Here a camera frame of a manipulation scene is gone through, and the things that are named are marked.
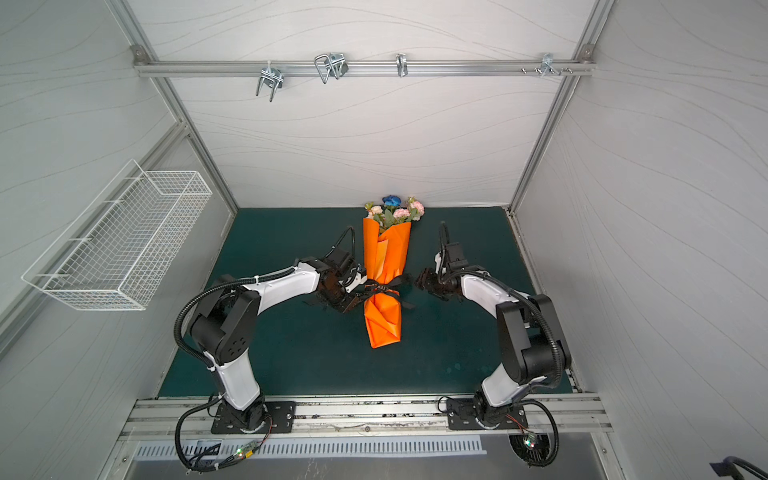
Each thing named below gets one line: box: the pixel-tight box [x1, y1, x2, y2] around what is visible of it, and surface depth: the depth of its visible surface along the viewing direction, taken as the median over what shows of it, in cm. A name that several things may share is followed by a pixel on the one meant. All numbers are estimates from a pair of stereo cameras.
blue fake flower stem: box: [382, 194, 402, 209], surface depth 117 cm
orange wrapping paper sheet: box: [363, 218, 412, 349], surface depth 95 cm
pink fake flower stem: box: [393, 196, 425, 223], surface depth 117 cm
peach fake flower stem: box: [364, 202, 383, 220], surface depth 117 cm
